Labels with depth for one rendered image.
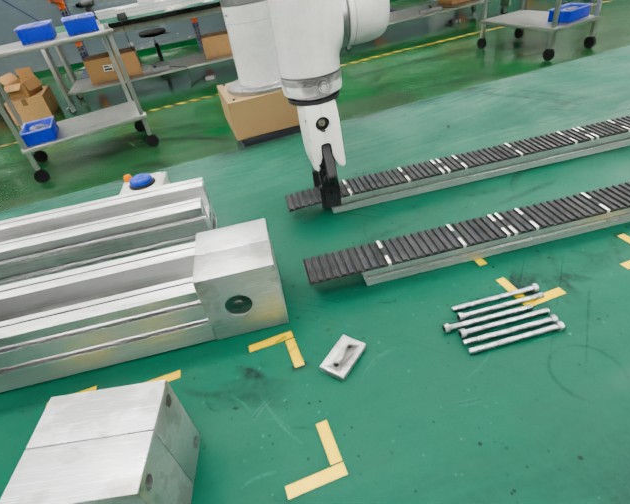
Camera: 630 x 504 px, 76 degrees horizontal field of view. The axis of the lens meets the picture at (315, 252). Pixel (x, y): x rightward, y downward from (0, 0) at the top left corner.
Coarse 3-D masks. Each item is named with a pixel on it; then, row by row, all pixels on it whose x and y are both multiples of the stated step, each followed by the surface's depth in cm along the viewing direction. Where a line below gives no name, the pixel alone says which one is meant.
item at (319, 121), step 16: (336, 96) 56; (304, 112) 56; (320, 112) 55; (336, 112) 56; (304, 128) 58; (320, 128) 57; (336, 128) 57; (304, 144) 63; (320, 144) 57; (336, 144) 58; (320, 160) 59; (336, 160) 59
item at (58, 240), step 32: (160, 192) 65; (192, 192) 66; (0, 224) 64; (32, 224) 63; (64, 224) 64; (96, 224) 59; (128, 224) 59; (160, 224) 61; (192, 224) 61; (0, 256) 58; (32, 256) 59; (64, 256) 60; (96, 256) 62; (128, 256) 62
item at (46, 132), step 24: (48, 24) 272; (72, 24) 272; (96, 24) 278; (0, 48) 279; (24, 48) 262; (120, 72) 339; (48, 120) 313; (72, 120) 332; (96, 120) 322; (120, 120) 313; (144, 120) 319; (24, 144) 287; (48, 144) 294
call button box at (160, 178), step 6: (150, 174) 77; (156, 174) 77; (162, 174) 76; (156, 180) 74; (162, 180) 74; (168, 180) 77; (126, 186) 74; (144, 186) 72; (150, 186) 73; (156, 186) 72; (120, 192) 73; (126, 192) 72
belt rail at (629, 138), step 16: (576, 144) 70; (592, 144) 70; (608, 144) 71; (624, 144) 72; (512, 160) 69; (528, 160) 70; (544, 160) 70; (560, 160) 71; (448, 176) 68; (464, 176) 70; (480, 176) 70; (368, 192) 67; (384, 192) 68; (400, 192) 68; (416, 192) 69; (336, 208) 68; (352, 208) 68
